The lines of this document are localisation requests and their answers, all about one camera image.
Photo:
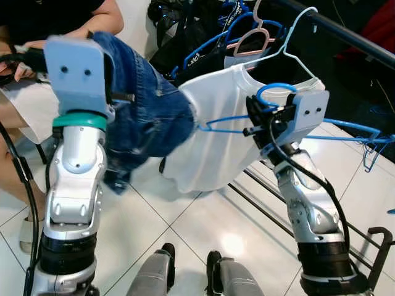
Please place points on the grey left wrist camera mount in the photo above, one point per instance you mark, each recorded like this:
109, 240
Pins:
77, 74

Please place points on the person's left forearm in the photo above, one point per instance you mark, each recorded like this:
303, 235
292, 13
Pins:
102, 21

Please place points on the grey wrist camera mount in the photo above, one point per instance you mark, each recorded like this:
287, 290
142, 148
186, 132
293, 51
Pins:
308, 114
77, 74

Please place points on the white t-shirt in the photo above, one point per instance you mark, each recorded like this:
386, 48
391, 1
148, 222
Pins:
216, 135

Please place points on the grey robot leg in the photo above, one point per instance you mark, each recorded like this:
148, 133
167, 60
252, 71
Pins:
237, 280
151, 277

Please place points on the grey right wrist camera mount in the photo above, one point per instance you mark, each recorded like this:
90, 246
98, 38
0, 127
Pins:
308, 114

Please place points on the person in black shirt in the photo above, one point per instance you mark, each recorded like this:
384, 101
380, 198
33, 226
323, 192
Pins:
37, 12

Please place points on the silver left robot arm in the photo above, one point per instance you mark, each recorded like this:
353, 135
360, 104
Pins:
74, 185

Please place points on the blue denim shorts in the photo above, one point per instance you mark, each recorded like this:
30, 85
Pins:
154, 111

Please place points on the black printed t-shirt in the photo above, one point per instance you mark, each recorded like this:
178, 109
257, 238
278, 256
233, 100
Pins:
203, 24

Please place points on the red cloth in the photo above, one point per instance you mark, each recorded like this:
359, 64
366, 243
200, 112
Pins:
379, 28

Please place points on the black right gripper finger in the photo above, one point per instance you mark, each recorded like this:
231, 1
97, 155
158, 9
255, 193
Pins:
259, 131
258, 111

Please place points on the pink plastic hanger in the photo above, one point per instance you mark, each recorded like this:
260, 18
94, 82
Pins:
258, 18

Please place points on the black metal clothes rack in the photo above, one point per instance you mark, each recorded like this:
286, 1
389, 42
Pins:
381, 230

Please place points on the grey left robot leg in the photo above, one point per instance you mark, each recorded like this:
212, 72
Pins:
151, 277

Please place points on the grey right robot leg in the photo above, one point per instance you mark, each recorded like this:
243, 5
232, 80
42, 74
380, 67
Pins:
237, 280

